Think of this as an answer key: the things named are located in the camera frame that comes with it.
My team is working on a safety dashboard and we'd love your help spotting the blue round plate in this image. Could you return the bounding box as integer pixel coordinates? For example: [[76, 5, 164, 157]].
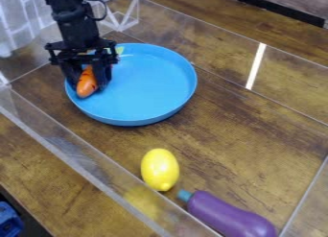
[[64, 43, 198, 127]]

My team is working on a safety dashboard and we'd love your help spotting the clear acrylic enclosure wall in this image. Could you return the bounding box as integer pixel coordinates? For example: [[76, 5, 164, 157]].
[[0, 0, 328, 237]]

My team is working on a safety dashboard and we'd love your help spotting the yellow toy lemon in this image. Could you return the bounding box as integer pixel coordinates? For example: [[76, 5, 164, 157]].
[[142, 149, 180, 192]]

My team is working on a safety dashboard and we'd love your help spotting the purple toy eggplant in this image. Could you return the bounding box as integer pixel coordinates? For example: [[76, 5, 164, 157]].
[[178, 190, 278, 237]]

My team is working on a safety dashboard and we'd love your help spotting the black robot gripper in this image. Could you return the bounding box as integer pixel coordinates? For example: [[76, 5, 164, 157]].
[[46, 0, 118, 88]]

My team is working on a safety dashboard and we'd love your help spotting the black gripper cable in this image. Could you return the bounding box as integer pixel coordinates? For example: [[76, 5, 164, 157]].
[[83, 0, 110, 22]]

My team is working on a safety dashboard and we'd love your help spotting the blue object at corner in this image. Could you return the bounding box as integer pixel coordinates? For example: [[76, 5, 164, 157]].
[[0, 201, 23, 237]]

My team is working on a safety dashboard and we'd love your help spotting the orange toy carrot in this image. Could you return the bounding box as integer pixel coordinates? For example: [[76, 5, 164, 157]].
[[76, 63, 99, 98]]

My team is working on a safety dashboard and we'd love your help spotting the clear acrylic corner bracket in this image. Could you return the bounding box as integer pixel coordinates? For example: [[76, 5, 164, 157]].
[[92, 0, 140, 34]]

